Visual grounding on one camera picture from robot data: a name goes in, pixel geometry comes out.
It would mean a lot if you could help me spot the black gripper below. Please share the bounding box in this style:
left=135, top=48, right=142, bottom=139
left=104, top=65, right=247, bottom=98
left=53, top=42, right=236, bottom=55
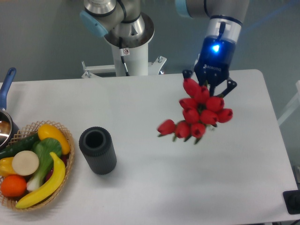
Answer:
left=182, top=37, right=237, bottom=98

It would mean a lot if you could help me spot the red tulip bouquet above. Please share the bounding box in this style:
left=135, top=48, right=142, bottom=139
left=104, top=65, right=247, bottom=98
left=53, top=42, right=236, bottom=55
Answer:
left=157, top=78, right=233, bottom=144

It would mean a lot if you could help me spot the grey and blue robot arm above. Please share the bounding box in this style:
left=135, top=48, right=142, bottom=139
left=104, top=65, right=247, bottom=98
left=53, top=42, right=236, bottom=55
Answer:
left=80, top=0, right=249, bottom=97

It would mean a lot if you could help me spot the dark grey ribbed vase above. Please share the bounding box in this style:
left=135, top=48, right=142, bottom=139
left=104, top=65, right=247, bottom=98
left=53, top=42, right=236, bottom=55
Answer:
left=79, top=127, right=117, bottom=175

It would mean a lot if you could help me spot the black device at edge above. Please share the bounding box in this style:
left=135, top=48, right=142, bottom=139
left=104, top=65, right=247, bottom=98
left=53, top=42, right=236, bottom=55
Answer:
left=283, top=190, right=300, bottom=215

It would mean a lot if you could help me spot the green bok choy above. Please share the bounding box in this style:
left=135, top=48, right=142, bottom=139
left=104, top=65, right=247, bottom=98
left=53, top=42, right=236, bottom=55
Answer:
left=27, top=138, right=62, bottom=192

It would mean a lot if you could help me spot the yellow banana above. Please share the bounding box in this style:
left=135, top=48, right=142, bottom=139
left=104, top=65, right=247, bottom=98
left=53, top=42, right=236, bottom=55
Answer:
left=15, top=152, right=66, bottom=209

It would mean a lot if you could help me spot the woven wicker basket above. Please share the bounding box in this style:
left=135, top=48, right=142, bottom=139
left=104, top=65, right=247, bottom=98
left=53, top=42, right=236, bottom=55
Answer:
left=0, top=120, right=75, bottom=212

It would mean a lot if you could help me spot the red fruit in basket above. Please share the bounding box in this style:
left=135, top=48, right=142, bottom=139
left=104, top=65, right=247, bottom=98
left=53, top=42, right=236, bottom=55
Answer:
left=45, top=168, right=54, bottom=182

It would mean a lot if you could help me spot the green cucumber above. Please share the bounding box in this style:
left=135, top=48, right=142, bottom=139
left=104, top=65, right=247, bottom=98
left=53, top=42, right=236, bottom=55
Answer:
left=0, top=133, right=39, bottom=159

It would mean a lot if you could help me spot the round beige slice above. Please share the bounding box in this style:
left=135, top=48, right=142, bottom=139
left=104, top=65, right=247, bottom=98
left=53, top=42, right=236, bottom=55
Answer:
left=12, top=150, right=39, bottom=176

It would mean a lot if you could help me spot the yellow bell pepper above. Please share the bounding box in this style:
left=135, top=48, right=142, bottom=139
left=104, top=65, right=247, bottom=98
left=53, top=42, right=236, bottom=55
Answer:
left=0, top=157, right=16, bottom=177

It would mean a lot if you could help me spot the orange fruit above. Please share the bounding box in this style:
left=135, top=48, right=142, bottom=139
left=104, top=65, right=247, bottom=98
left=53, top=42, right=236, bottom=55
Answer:
left=0, top=175, right=27, bottom=197

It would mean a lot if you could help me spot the white frame at right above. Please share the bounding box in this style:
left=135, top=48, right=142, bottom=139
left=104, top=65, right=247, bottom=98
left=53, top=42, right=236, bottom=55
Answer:
left=277, top=80, right=300, bottom=126

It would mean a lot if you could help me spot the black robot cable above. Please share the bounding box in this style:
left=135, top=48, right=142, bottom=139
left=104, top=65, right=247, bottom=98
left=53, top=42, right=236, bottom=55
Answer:
left=118, top=37, right=130, bottom=77

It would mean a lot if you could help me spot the blue handled steel pot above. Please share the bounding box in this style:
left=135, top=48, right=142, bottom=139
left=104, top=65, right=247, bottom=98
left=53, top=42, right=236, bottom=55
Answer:
left=0, top=67, right=19, bottom=150

